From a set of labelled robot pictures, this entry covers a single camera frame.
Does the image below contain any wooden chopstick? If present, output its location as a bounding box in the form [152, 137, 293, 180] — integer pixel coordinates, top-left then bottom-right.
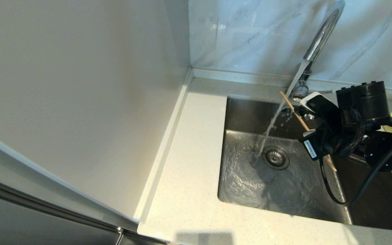
[280, 91, 337, 172]

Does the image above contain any stainless steel sink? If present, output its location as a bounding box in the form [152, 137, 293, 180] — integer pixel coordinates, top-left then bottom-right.
[217, 95, 392, 232]

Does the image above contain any round metal drain strainer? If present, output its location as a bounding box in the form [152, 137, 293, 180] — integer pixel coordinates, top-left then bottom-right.
[262, 146, 290, 170]

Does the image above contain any chrome gooseneck faucet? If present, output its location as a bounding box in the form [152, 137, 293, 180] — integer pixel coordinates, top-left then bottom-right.
[286, 0, 347, 102]

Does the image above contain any tall cabinet side panel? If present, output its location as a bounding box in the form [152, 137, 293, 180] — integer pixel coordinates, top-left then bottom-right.
[0, 0, 191, 232]

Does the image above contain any chrome cabinet edge trim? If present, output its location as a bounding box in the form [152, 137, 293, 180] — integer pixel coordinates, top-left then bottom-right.
[0, 175, 123, 235]

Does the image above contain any tall cabinet steel front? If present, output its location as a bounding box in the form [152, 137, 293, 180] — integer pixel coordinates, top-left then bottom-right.
[0, 184, 167, 245]

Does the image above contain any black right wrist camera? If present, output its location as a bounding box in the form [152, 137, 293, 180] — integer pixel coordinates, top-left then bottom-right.
[298, 92, 340, 127]

